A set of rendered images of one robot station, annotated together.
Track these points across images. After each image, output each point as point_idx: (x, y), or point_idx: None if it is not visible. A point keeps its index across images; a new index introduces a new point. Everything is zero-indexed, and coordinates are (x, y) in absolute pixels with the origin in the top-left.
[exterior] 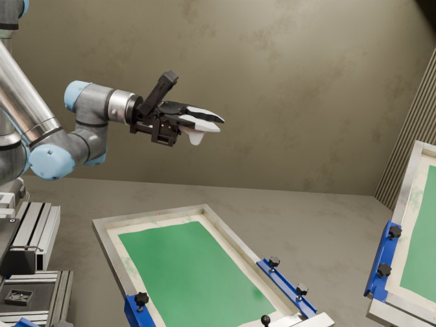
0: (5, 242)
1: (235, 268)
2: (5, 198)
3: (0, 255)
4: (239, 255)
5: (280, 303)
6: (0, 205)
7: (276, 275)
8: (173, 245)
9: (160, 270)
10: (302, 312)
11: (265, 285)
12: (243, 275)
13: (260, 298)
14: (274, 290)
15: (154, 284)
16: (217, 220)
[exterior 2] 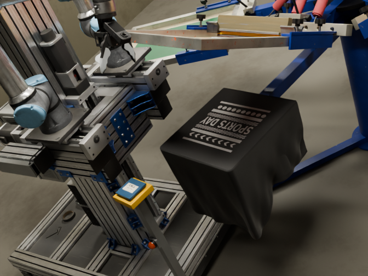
0: (133, 47)
1: (190, 24)
2: (86, 66)
3: (141, 47)
4: (184, 22)
5: (225, 12)
6: (92, 65)
7: (210, 6)
8: (153, 46)
9: (166, 51)
10: (236, 2)
11: (210, 16)
12: (197, 22)
13: (216, 18)
14: (216, 12)
15: (173, 53)
16: (151, 24)
